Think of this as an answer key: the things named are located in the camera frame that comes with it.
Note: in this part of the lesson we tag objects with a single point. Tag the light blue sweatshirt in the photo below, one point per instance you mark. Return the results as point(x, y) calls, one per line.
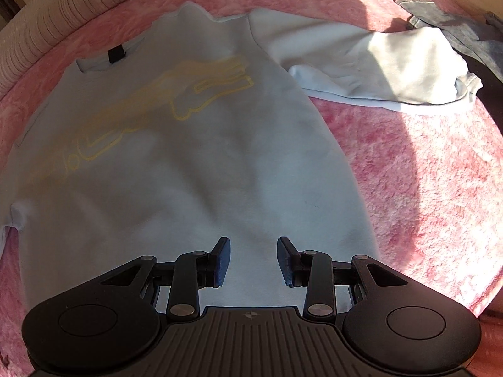
point(196, 145)

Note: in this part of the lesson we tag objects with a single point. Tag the black garment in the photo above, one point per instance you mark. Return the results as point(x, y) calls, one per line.
point(487, 76)

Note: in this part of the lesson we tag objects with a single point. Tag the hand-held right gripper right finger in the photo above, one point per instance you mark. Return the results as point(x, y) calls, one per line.
point(283, 261)

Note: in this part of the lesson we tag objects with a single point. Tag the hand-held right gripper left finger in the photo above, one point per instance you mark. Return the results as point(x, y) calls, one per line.
point(224, 261)

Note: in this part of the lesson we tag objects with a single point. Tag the blue jeans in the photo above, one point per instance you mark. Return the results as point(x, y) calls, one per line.
point(444, 19)

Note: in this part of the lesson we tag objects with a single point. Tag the pink floral blanket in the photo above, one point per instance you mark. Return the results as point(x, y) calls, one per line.
point(412, 165)

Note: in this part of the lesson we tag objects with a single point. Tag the striped lilac duvet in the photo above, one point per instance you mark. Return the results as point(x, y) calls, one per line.
point(47, 19)

